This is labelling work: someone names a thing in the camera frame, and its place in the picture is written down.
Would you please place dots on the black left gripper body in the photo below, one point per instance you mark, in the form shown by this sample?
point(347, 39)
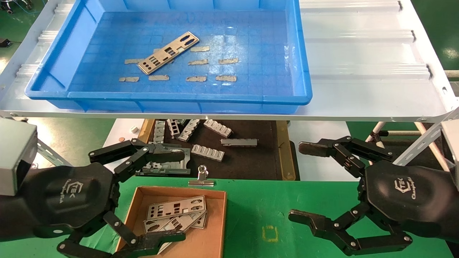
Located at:
point(71, 193)

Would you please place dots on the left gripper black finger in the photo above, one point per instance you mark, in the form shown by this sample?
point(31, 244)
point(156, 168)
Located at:
point(161, 154)
point(157, 239)

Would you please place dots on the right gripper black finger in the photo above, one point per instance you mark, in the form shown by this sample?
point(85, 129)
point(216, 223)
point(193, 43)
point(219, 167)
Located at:
point(322, 225)
point(319, 147)

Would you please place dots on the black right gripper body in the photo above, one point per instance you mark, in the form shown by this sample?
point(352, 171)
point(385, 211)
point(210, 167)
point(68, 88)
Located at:
point(405, 197)

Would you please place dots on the brown cardboard box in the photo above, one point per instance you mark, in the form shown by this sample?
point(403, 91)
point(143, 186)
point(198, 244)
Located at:
point(213, 240)

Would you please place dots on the wood-framed black mat tray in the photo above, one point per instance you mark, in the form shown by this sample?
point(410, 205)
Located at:
point(251, 161)

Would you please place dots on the blue plastic tray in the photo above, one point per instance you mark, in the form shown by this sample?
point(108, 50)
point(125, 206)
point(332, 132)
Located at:
point(104, 36)

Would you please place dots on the small black floor box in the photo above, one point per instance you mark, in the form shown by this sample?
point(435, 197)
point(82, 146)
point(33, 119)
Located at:
point(4, 42)

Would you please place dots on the slotted grey metal part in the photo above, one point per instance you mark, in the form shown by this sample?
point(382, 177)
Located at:
point(189, 130)
point(174, 128)
point(208, 152)
point(239, 142)
point(218, 128)
point(159, 132)

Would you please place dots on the small white cube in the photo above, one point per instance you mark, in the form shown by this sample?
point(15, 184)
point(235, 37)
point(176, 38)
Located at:
point(134, 129)

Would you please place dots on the white perforated rack leg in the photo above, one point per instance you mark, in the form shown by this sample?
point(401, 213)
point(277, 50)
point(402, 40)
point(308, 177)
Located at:
point(53, 153)
point(426, 138)

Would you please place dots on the silver binder clip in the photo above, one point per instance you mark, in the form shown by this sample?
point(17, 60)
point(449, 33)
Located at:
point(202, 178)

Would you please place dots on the large green table cloth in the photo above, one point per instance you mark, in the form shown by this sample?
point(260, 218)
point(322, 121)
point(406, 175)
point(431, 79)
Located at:
point(251, 215)

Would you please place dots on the white metal rack shelf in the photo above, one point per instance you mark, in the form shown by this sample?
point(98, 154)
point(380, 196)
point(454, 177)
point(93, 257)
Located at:
point(358, 53)

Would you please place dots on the wheeled chair base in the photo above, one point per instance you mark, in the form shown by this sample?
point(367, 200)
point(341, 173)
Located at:
point(16, 5)

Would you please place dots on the large grey metal bracket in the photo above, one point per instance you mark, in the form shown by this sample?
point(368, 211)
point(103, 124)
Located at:
point(168, 168)

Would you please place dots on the white pipe frame rod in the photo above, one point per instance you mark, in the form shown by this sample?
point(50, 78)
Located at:
point(374, 132)
point(439, 157)

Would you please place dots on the grey right wrist camera housing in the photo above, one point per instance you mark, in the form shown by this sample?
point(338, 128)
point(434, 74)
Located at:
point(452, 154)

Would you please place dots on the grey wrist camera housing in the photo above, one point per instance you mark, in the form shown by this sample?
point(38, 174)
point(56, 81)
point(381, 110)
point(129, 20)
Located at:
point(16, 156)
point(452, 154)

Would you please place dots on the grey left wrist camera housing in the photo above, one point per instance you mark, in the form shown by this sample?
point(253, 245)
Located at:
point(16, 156)

